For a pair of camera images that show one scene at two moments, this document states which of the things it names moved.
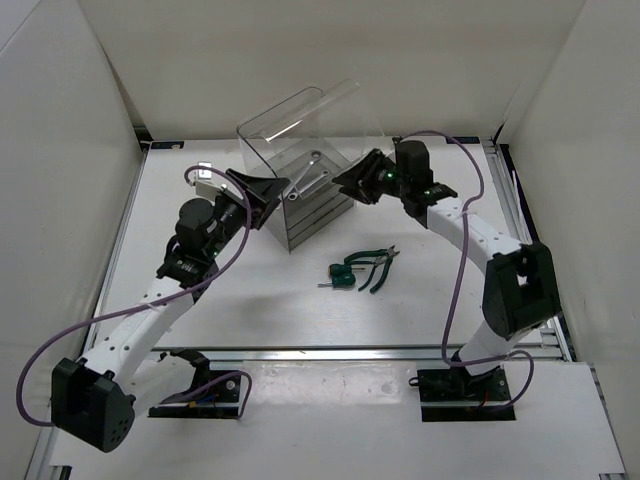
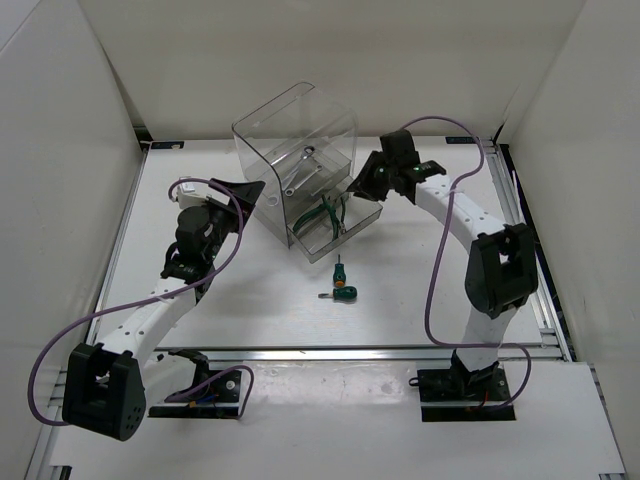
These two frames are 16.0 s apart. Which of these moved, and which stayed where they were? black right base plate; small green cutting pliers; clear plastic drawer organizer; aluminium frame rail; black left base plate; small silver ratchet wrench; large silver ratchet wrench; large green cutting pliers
Moved: small silver ratchet wrench; small green cutting pliers; clear plastic drawer organizer; large silver ratchet wrench; large green cutting pliers
Stayed: black right base plate; black left base plate; aluminium frame rail
